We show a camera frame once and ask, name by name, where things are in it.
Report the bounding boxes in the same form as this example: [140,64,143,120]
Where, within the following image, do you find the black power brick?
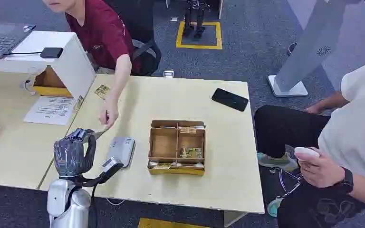
[39,47,65,59]

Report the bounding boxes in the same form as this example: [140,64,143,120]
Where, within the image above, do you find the card stack with tan print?
[179,126,198,135]

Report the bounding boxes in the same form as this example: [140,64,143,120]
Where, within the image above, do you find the black humanoid robot legs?
[182,0,212,39]

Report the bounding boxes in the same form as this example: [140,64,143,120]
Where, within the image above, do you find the black smartphone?
[211,87,250,112]

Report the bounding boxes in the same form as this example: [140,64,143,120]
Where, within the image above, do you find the yellow tape square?
[175,20,223,50]

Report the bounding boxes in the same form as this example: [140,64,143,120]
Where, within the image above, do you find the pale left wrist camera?
[101,157,125,178]

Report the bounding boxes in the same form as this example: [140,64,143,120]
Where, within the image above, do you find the grey green sneaker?
[257,152,299,172]

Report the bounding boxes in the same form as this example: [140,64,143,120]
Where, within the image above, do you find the white desk riser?
[0,30,97,101]

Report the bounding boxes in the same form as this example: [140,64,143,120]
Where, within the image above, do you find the black office chair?
[103,0,163,77]

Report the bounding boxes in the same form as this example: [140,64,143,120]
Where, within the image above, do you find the person's resting hand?
[304,105,324,115]

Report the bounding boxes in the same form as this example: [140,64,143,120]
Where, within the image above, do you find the wooden box under riser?
[32,65,74,98]

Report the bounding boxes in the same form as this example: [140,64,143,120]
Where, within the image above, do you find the black wristwatch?
[333,167,355,194]

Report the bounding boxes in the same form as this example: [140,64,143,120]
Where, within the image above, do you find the dark laptop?
[0,21,36,62]

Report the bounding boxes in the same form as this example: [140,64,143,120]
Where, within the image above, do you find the white pillar stand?
[267,0,365,98]

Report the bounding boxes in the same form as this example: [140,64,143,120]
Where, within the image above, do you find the white looped cable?
[19,67,38,95]

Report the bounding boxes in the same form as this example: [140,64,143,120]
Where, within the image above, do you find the wooden card box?
[147,119,207,176]

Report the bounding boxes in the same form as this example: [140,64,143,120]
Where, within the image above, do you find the person seated beside table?
[253,57,365,228]

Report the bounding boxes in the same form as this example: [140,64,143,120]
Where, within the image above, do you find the printed paper sheet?
[23,95,77,126]

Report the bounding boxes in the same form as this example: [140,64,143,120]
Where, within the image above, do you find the person across desk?
[42,0,142,76]

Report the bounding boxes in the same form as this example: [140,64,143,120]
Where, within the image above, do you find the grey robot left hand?
[53,128,97,179]

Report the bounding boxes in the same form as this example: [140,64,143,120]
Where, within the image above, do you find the black power brick cable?
[2,51,42,57]

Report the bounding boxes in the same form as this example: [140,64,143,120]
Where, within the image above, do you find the card leaning at riser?
[73,95,85,113]

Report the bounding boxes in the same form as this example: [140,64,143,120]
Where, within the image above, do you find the grey card reader device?
[106,136,136,169]

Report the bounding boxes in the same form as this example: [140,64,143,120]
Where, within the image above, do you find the thin white cable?
[106,197,130,207]

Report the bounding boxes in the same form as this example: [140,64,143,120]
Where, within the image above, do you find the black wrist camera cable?
[88,183,99,228]

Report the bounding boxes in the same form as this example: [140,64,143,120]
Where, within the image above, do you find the person's hand holding card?
[98,98,119,130]

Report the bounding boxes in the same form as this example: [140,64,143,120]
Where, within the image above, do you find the row of cards on edge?
[148,161,205,171]

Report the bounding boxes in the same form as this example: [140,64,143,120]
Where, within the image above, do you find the teal sneaker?
[266,196,285,218]

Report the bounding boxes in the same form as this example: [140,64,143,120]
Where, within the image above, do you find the person's hand holding controller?
[298,155,346,190]

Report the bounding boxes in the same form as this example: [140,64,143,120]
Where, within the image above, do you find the loose printed card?
[94,84,111,100]

